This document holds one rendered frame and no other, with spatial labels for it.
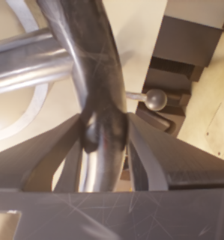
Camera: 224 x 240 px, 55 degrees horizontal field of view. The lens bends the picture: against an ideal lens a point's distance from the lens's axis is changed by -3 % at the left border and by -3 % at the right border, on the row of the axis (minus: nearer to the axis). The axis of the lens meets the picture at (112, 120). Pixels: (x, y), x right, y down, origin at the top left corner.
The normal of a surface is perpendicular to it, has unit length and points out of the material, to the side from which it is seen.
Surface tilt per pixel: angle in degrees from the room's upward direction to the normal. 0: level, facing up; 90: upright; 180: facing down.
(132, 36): 90
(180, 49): 90
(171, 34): 90
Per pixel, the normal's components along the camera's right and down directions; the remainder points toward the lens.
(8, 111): 0.36, 0.77
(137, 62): 0.01, 0.56
